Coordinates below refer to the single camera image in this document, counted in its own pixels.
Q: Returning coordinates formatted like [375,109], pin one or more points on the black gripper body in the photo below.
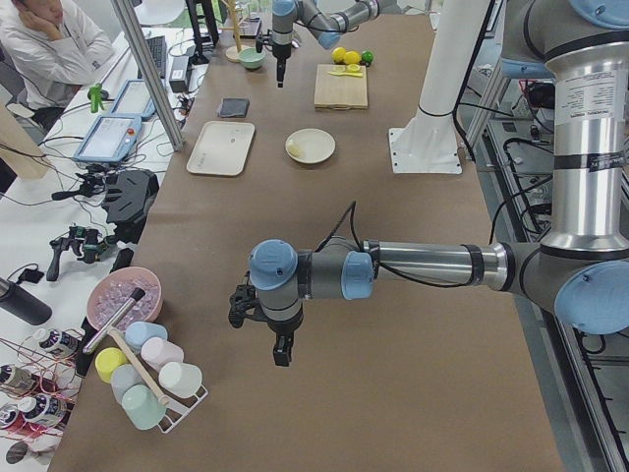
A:
[280,51]
[282,327]

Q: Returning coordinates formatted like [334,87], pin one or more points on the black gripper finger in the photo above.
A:
[282,349]
[280,72]

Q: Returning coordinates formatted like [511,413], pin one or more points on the beige rectangular tray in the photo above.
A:
[221,149]

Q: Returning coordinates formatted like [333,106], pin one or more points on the mint green bowl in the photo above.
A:
[250,59]

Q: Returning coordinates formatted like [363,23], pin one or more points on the wooden cup tree stand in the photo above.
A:
[235,16]

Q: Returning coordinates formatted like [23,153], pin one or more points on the whole yellow lemon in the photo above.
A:
[338,55]
[352,57]

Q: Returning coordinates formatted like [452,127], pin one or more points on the dark grey folded cloth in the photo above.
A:
[233,107]

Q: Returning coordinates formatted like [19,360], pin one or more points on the bamboo cutting board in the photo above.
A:
[342,93]

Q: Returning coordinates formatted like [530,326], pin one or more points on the yellow plastic knife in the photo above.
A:
[345,74]

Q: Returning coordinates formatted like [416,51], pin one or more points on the green lime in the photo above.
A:
[367,58]

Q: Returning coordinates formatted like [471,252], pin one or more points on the beige round plate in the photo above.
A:
[310,146]

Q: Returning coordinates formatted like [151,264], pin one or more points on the white cup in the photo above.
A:
[182,379]

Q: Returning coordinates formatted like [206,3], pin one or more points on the pale pink cup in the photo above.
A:
[157,352]

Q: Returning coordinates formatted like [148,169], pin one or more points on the metal muddler tool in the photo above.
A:
[120,314]

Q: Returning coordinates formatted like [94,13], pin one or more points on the light blue cup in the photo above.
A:
[138,333]

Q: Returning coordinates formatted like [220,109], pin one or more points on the pink bowl with ice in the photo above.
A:
[116,288]

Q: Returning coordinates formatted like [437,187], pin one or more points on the grey cup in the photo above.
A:
[122,379]

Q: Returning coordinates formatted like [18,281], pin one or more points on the mint green cup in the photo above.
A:
[142,407]

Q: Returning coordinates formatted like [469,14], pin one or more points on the yellow cup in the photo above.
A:
[107,361]

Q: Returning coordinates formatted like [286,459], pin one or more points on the blue teach pendant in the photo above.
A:
[133,99]
[110,139]

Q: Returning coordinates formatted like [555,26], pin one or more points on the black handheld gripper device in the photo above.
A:
[84,242]

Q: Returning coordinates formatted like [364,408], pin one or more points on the black flask bottle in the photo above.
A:
[20,303]

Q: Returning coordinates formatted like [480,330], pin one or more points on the seated person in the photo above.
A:
[55,46]

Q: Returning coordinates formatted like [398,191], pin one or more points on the white wire cup rack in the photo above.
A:
[177,408]

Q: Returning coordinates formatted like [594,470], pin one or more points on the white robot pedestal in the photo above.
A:
[428,143]

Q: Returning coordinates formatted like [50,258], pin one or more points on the aluminium frame post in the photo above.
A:
[125,13]

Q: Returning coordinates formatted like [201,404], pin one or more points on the wire bottle carrier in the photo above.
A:
[30,370]

